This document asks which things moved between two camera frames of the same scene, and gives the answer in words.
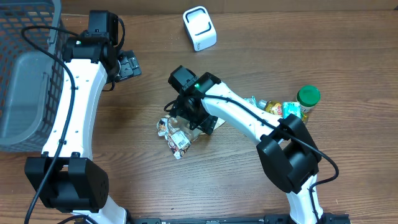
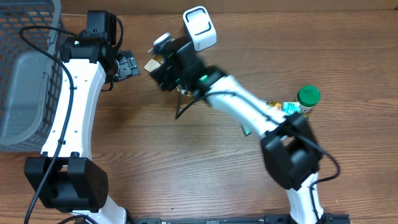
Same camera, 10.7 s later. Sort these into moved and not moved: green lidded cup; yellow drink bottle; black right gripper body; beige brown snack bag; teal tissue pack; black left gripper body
Moved: black right gripper body; beige brown snack bag
Not moved: teal tissue pack; black left gripper body; green lidded cup; yellow drink bottle
